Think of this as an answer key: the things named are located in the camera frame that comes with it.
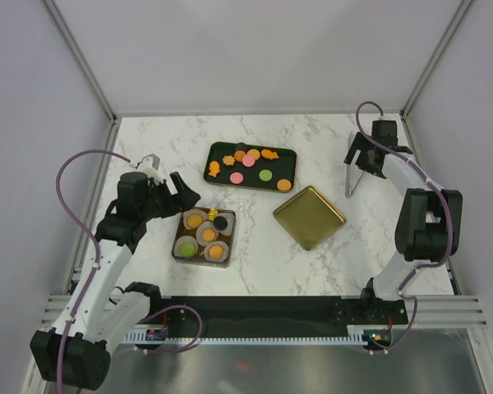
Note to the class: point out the right aluminium frame post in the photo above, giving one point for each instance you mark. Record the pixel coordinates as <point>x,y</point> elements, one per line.
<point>454,24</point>

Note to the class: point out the white paper cup centre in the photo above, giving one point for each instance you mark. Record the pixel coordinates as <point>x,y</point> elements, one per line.
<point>199,231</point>

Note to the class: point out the metal tongs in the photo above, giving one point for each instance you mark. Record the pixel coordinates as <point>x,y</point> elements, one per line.
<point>353,176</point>

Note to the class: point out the white paper cup top-right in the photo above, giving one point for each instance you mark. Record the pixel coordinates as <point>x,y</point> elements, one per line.
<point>231,220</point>

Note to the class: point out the aluminium frame post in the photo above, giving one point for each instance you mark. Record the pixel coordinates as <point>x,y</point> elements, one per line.
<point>454,24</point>
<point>58,19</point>

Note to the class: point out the white paper cup bottom-right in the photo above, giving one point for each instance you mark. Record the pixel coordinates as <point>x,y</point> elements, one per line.
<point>223,245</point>

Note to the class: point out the orange dotted biscuit corner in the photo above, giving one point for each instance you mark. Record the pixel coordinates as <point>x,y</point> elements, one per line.
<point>284,185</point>

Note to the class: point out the gold tin lid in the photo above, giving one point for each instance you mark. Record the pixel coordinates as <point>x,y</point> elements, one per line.
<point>309,218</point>

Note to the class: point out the beige round biscuit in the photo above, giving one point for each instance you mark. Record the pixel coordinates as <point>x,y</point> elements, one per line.
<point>254,153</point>

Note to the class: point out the pink sandwich cookie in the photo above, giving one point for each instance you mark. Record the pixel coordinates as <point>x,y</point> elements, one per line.
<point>236,178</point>
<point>248,160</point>

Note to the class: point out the white cable duct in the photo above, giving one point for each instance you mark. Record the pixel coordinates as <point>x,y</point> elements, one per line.
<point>142,335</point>

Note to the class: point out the white paper cup top-left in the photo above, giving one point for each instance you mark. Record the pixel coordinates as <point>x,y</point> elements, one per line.
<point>190,212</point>

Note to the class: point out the orange fish cookie right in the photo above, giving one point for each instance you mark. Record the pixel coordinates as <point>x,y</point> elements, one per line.
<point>269,154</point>

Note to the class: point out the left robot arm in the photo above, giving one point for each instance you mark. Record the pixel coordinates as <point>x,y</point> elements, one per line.
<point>77,350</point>

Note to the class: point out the orange dotted biscuit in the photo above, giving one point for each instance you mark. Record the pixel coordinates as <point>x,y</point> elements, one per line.
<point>194,220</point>

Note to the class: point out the aluminium rail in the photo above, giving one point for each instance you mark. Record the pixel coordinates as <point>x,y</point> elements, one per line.
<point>433,311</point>

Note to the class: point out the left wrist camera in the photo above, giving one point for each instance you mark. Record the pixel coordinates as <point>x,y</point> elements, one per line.
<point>149,165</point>

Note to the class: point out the black sandwich cookie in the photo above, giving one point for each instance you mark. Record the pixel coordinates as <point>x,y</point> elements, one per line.
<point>220,223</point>

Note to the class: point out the orange swirl cookie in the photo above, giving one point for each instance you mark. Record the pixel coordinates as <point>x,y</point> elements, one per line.
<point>208,235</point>

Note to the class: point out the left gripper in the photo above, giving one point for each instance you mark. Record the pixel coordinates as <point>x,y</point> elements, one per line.
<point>184,199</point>

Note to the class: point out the square gold cookie tin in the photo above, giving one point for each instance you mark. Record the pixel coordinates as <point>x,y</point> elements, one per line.
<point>199,258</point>

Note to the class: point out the green sandwich cookie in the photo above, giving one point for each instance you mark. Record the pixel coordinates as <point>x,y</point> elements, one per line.
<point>187,249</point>
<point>265,175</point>

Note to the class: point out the orange round cookie top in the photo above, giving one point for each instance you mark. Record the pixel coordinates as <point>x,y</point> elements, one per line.
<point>239,155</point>

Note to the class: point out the dark green cookie tray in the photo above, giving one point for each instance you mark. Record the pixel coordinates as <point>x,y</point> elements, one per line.
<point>282,168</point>

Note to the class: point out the orange flower cookie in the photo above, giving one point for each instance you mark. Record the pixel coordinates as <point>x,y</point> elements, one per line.
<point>228,160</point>

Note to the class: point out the orange fish cookie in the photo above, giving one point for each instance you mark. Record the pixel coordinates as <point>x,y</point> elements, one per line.
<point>269,154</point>
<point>214,169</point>

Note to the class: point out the pink sandwich cookie bottom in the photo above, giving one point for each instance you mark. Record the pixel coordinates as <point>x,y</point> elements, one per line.
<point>236,178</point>

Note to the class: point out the orange fish cookie left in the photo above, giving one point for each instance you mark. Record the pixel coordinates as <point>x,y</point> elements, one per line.
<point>214,169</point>

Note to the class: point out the left aluminium frame post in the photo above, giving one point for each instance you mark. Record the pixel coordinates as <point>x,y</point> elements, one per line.
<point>58,19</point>

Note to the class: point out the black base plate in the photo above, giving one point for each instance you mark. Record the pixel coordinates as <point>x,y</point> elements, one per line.
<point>277,314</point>

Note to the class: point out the white paper cup bottom-left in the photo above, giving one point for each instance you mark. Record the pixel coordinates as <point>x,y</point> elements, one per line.
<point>181,240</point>

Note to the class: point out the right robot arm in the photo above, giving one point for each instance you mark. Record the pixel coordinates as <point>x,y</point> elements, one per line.
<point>428,228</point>

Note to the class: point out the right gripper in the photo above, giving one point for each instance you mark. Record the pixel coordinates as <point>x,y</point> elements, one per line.
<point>357,144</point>

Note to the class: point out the pink sandwich cookie top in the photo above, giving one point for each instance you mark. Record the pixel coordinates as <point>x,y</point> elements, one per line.
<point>248,160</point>

